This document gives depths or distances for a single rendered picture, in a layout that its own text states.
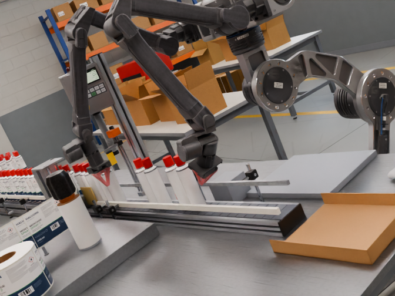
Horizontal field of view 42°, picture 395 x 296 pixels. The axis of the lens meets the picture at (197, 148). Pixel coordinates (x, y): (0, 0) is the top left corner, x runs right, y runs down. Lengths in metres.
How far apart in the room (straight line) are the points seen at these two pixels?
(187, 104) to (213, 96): 2.26
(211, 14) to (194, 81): 2.10
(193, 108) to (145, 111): 2.94
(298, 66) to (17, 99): 8.00
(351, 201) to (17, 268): 1.02
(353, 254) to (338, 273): 0.06
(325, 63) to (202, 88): 1.74
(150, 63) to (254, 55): 0.61
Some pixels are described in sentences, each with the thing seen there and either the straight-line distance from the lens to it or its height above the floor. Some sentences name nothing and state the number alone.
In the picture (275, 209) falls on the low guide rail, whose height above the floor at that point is 0.91.
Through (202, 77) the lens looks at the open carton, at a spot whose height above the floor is 1.06.
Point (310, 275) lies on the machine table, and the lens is 1.29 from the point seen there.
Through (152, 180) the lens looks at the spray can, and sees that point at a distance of 1.91.
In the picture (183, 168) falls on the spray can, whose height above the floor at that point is 1.04.
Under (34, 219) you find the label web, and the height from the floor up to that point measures 1.03.
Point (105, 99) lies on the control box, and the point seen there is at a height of 1.32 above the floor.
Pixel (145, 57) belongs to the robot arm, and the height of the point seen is 1.43.
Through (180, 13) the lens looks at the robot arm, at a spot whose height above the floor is 1.51.
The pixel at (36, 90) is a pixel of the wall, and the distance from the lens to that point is 9.77.
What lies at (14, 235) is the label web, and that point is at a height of 1.01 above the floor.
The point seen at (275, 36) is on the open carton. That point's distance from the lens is 6.19.
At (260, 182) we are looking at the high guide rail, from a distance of 1.58.
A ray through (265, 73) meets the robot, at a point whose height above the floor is 1.20.
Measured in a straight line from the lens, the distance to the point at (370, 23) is 8.15.
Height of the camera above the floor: 1.49
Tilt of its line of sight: 13 degrees down
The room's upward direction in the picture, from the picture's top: 23 degrees counter-clockwise
